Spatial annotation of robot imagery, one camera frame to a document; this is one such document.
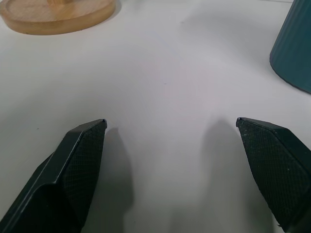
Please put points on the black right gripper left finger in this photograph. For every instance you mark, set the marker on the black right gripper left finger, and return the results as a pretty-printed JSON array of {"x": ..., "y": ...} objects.
[{"x": 65, "y": 174}]

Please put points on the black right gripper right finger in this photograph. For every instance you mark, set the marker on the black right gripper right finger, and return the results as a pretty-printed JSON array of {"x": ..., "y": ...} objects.
[{"x": 279, "y": 165}]

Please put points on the dark teal ribbed cup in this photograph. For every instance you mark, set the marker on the dark teal ribbed cup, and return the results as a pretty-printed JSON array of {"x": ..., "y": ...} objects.
[{"x": 292, "y": 46}]

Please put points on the round wooden base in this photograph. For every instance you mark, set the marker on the round wooden base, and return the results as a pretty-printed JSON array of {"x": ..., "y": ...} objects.
[{"x": 58, "y": 14}]

